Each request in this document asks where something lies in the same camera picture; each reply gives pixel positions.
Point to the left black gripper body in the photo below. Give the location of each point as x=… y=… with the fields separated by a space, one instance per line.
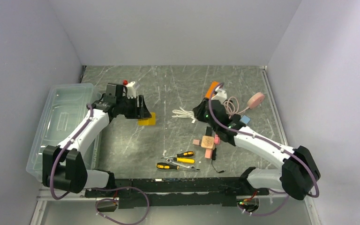
x=129 y=107

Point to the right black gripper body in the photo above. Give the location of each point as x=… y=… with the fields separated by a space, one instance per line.
x=202 y=115

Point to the yellow cube socket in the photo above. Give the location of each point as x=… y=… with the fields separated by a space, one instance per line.
x=149 y=121

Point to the beige wooden cube socket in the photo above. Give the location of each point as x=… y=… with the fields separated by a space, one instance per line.
x=208 y=142

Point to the pink cube socket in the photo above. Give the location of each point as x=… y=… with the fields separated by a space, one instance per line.
x=208 y=153

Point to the blue usb charger plug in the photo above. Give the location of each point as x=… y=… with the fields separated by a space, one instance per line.
x=245 y=119

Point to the round pink power socket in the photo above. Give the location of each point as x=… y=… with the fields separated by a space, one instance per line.
x=255 y=100

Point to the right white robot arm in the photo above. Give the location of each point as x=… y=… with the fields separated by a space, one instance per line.
x=296 y=172

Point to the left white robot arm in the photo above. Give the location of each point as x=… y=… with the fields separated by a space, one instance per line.
x=63 y=167

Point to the orange power strip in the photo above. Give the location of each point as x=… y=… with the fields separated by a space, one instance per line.
x=211 y=89

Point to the small yellow black screwdriver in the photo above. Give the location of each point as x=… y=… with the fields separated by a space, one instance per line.
x=182 y=155

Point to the clear plastic storage bin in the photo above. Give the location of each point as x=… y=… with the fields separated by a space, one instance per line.
x=64 y=110

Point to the middle yellow screwdriver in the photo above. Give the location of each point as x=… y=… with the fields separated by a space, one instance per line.
x=181 y=160

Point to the large black yellow screwdriver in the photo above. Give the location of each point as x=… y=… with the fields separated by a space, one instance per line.
x=166 y=166

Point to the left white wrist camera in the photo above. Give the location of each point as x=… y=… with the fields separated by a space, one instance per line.
x=131 y=88

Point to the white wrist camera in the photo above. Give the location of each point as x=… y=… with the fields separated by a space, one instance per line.
x=220 y=95
x=131 y=88

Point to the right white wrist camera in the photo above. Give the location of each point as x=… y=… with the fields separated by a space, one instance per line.
x=220 y=95

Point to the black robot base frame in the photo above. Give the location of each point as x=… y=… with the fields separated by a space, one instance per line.
x=224 y=191

